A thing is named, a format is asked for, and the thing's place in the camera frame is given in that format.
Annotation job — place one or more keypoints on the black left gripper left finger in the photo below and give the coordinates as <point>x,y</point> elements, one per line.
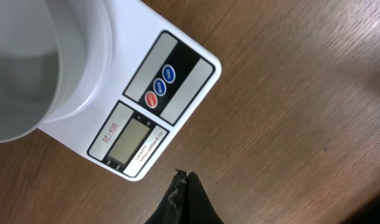
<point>169,210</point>

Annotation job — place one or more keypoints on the white bowl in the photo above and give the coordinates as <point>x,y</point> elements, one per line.
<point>54,57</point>

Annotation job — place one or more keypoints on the white kitchen scale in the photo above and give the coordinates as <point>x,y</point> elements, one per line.
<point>143,81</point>

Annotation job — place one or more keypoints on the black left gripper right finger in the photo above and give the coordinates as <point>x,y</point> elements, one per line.
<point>197,208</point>

